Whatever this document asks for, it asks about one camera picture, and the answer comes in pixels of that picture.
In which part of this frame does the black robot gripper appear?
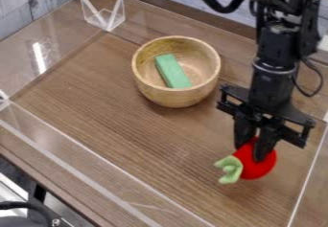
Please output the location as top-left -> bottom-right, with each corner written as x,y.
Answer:
216,58 -> 314,162

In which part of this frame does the red plush strawberry toy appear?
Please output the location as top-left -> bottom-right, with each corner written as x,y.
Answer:
214,137 -> 277,185

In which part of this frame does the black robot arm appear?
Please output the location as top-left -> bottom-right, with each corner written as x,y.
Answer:
218,0 -> 320,162

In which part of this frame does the light wooden bowl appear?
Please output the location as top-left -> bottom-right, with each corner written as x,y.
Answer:
132,35 -> 222,108

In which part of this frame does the green rectangular block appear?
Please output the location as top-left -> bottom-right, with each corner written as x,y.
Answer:
155,54 -> 192,88

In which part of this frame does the clear acrylic corner bracket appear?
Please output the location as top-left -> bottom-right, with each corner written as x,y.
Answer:
80,0 -> 125,32

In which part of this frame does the clear acrylic tray wall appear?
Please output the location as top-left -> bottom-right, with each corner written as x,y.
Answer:
0,90 -> 214,227

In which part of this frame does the black table leg bracket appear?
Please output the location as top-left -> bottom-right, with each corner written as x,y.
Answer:
26,184 -> 73,227

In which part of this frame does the black cable bottom left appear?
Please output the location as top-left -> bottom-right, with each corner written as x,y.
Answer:
0,200 -> 54,227

